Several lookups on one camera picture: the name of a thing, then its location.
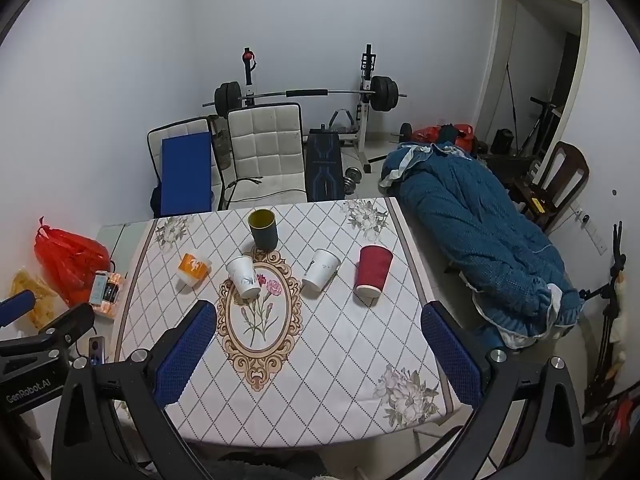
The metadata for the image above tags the orange and white paper cup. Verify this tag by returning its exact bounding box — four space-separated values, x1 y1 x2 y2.
177 252 210 287

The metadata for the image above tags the white paper cup left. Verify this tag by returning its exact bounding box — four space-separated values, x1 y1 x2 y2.
227 256 260 299

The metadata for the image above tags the dark green cup yellow inside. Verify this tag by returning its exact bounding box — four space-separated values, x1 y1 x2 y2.
247 209 278 252

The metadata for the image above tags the white paper cup right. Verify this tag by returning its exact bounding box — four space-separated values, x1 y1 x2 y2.
303 248 341 292

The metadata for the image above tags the red corrugated paper cup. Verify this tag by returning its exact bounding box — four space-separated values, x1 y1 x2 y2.
355 245 393 299

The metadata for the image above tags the yellow snack bag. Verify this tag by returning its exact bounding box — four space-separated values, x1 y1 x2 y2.
10 268 65 330

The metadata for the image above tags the red plastic bag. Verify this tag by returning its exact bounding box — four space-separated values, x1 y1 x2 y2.
34 218 111 308

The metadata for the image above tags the orange snack package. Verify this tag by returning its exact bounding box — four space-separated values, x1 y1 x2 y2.
89 271 125 320

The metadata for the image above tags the teal quilted blanket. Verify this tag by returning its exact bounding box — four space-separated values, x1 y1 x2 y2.
378 143 584 350

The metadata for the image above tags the black tripod stand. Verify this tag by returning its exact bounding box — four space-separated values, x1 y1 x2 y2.
579 221 627 415

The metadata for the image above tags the patterned floral tablecloth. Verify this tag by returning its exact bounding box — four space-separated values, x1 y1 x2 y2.
113 198 460 448

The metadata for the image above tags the dark wooden chair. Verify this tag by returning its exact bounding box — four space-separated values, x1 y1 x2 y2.
508 141 590 232

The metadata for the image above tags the white padded chair right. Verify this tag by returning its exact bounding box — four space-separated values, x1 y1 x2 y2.
227 103 307 209

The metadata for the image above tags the black bench pad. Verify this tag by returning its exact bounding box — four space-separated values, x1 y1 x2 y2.
305 129 345 203

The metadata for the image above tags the small dumbbell on floor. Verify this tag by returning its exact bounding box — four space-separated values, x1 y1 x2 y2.
343 167 362 195

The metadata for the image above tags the red bag on floor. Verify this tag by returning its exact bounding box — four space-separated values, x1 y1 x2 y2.
410 124 475 153

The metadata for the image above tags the white weight bench rack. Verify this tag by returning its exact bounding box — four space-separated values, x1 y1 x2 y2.
241 44 382 174

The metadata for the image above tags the white door frame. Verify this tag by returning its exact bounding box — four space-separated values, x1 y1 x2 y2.
474 0 589 164

